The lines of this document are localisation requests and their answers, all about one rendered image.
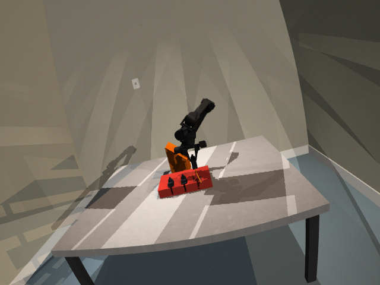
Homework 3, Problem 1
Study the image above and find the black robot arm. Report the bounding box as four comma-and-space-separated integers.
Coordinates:
175, 98, 215, 147

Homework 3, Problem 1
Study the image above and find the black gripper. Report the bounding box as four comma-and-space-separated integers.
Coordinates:
174, 135, 207, 162

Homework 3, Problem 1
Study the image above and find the red flat rectangular panel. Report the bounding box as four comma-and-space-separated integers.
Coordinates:
158, 166, 213, 198

